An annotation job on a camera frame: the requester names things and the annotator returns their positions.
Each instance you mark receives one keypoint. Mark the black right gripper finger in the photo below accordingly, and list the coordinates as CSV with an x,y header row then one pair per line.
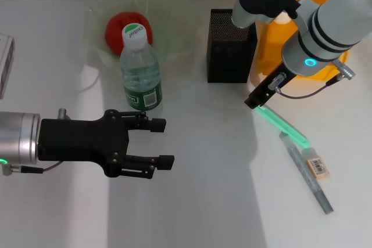
x,y
253,101

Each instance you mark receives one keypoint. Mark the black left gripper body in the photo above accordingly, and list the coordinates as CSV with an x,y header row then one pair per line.
x,y
81,140

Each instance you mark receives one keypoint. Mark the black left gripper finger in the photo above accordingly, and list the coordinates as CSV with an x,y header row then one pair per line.
x,y
165,162
158,125

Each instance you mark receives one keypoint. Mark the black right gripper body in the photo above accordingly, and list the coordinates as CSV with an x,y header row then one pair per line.
x,y
274,85

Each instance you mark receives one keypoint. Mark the clear water bottle green label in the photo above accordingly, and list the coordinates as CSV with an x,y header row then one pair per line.
x,y
139,71

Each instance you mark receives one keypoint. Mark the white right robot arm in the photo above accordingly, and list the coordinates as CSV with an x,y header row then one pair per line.
x,y
334,27

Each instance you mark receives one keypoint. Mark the black mesh pen holder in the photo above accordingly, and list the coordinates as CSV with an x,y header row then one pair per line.
x,y
226,56

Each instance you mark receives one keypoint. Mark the eraser with barcode sleeve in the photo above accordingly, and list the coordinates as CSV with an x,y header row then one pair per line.
x,y
318,168

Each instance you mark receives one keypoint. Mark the grey glitter pen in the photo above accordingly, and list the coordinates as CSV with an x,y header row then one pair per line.
x,y
308,178

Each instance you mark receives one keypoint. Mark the red-orange knitted orange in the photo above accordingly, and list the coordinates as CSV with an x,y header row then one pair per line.
x,y
114,36

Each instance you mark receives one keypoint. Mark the green glass fruit plate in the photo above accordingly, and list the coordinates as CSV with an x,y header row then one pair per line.
x,y
174,21

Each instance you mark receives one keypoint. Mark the yellow plastic storage bin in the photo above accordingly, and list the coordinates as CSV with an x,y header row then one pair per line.
x,y
273,44

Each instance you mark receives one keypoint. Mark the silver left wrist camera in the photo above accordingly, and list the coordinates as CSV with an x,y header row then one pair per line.
x,y
5,65

